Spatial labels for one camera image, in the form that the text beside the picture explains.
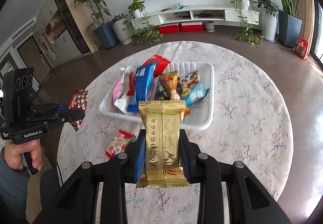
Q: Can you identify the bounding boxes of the green white snack packet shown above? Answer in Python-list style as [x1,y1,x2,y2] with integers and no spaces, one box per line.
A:
[129,135,137,144]

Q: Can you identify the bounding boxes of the red heart pattern snack packet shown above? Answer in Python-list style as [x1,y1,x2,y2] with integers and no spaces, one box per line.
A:
[69,90,88,132]

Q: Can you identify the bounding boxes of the lychee print snack packet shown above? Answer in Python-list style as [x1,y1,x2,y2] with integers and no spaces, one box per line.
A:
[105,129,134,158]

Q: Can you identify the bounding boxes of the gold snack bar packet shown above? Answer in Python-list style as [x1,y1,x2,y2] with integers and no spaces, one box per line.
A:
[136,101,190,188]

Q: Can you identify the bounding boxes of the teal snack packet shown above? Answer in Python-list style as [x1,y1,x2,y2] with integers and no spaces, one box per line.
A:
[181,83,206,107]

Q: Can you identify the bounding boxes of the pink snack packet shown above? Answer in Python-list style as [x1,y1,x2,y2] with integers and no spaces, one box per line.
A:
[112,71,125,106]

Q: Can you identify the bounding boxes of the dark black snack packet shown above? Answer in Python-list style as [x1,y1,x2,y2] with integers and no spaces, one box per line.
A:
[151,76,170,100]

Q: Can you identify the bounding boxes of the panda print snack packet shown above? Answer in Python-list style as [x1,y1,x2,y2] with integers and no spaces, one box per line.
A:
[178,70,200,88]

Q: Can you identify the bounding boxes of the orange snack packet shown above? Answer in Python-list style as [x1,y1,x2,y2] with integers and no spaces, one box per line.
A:
[159,70,191,116]

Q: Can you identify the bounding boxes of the blue snack packet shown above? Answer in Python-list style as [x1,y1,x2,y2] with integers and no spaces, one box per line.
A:
[127,62,157,112]

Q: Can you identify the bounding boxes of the red Mylikes snack bag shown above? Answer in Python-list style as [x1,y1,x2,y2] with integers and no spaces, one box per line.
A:
[126,54,172,97]

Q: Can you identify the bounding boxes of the person's left forearm grey sleeve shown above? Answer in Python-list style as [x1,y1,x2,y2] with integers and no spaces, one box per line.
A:
[1,148,29,223]

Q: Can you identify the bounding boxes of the person's left hand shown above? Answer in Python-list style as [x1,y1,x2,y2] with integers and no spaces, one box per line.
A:
[3,138,43,172]

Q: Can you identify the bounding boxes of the white plastic tray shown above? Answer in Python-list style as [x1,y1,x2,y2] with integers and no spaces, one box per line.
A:
[99,62,215,131]

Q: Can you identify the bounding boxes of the floral white tablecloth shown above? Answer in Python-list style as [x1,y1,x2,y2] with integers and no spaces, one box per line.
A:
[56,40,295,224]

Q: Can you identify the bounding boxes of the wooden display cabinet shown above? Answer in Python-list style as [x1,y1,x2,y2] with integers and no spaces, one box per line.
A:
[33,0,97,69]

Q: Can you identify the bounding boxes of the blue planter plant left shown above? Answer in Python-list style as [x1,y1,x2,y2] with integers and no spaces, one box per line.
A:
[73,0,118,49]

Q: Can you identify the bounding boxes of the white ribbed pot plant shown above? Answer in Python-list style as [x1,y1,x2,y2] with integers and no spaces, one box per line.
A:
[111,14,132,45]

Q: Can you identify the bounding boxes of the trailing plant on console left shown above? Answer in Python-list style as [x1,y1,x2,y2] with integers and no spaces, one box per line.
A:
[125,0,163,45]

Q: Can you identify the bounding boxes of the red storage box left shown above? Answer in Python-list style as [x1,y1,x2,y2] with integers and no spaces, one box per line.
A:
[158,23,180,34]

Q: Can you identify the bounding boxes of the red storage box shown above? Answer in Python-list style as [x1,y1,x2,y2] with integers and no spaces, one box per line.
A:
[181,21,204,32]
[158,23,180,34]

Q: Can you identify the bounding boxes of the red storage box right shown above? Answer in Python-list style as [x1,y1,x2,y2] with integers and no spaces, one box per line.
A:
[181,21,204,32]

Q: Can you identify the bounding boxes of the small grey pot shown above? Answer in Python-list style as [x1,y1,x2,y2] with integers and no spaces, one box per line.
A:
[204,21,215,32]

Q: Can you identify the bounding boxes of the hanging plant on console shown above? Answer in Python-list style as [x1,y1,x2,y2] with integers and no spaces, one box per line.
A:
[231,0,263,47]

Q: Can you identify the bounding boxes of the white TV console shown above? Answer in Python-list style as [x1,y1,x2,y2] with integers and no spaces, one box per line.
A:
[148,5,260,26]

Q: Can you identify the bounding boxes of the red gift box on floor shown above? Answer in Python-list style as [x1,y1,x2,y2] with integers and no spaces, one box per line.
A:
[295,39,309,60]

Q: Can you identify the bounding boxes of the blue planter tall plant right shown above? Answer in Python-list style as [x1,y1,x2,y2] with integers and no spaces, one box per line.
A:
[278,0,302,48]

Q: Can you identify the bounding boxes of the white pot plant right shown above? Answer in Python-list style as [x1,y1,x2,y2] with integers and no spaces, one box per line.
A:
[254,0,279,43]

